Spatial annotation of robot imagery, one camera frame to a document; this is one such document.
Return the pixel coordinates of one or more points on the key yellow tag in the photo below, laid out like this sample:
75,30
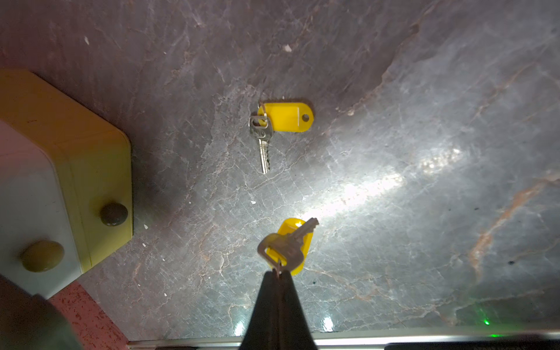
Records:
287,249
272,117

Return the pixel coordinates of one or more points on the white middle drawer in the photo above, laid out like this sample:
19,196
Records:
32,210

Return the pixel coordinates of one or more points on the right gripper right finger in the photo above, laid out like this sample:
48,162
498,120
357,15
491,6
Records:
294,332

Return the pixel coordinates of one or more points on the yellow bottom drawer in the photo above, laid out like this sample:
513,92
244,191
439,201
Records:
91,158

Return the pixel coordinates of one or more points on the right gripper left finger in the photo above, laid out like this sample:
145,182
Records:
262,331

